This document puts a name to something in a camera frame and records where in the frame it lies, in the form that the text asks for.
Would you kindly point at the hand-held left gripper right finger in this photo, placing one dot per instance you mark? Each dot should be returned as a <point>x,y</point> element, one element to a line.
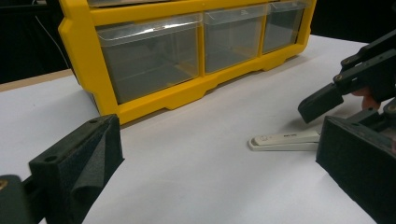
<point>358,161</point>

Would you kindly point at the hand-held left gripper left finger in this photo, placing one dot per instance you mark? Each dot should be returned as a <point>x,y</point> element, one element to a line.
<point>77,168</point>

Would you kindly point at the yellow and black organizer cabinet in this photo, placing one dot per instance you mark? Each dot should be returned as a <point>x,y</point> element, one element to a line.
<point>84,62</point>

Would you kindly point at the set of clear drawers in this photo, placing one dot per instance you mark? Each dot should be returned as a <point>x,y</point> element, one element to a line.
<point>149,68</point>

